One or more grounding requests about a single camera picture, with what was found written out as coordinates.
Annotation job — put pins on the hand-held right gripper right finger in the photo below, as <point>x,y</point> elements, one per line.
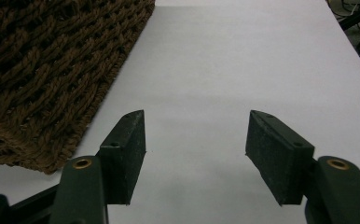
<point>280,158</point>

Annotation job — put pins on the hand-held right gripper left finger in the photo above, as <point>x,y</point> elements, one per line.
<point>119,161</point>

